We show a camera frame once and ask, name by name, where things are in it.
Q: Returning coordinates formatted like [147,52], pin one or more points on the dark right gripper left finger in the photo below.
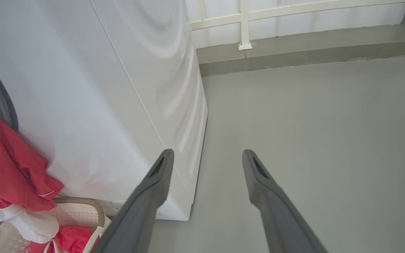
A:
[142,214]

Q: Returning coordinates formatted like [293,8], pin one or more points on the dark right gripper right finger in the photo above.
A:
[280,218]

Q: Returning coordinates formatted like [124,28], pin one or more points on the red cloth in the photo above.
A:
[9,168]

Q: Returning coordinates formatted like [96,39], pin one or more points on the cream perforated laundry basket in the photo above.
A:
[83,214]

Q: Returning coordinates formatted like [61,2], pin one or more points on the white front-load washing machine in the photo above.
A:
[83,105]

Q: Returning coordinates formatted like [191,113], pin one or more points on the white metal railing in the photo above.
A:
[244,21]

